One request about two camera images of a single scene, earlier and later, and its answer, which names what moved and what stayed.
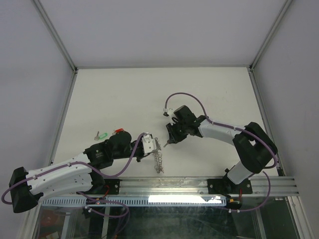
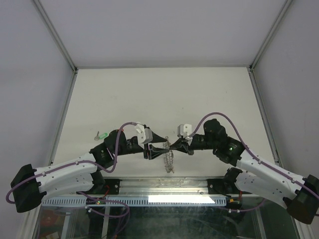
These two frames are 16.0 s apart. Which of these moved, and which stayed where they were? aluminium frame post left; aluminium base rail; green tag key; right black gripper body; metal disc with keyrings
Moved: metal disc with keyrings; right black gripper body
Stayed: green tag key; aluminium frame post left; aluminium base rail
